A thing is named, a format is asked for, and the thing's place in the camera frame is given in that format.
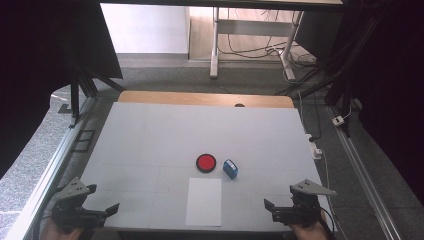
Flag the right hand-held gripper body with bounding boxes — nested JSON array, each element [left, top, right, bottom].
[[271, 179, 337, 228]]

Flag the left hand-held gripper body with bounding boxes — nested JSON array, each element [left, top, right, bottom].
[[51, 177, 108, 234]]

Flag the blue transparent stamp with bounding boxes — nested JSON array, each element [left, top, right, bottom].
[[222, 158, 239, 180]]

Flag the person's right hand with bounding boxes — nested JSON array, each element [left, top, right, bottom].
[[289, 213, 329, 240]]

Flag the person's left hand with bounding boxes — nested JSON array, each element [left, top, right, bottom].
[[41, 218, 84, 240]]

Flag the white paper sheet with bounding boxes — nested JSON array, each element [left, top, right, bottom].
[[185, 177, 223, 228]]

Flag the round red ink pad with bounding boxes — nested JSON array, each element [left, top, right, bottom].
[[195, 153, 217, 174]]

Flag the black metal stand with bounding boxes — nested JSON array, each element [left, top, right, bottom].
[[59, 43, 125, 128], [275, 13, 379, 138]]

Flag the dark curtain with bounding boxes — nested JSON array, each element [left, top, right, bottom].
[[294, 0, 424, 205], [0, 0, 123, 179]]

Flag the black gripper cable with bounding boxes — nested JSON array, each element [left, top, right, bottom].
[[40, 185, 68, 231], [319, 205, 336, 234]]

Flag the aluminium rail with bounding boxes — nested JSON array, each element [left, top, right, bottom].
[[325, 105, 403, 240], [6, 96, 98, 240]]

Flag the black floor cables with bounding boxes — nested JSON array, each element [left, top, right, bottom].
[[218, 9, 318, 68]]

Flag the white metal desk frame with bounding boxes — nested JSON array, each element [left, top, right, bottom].
[[209, 6, 304, 81]]

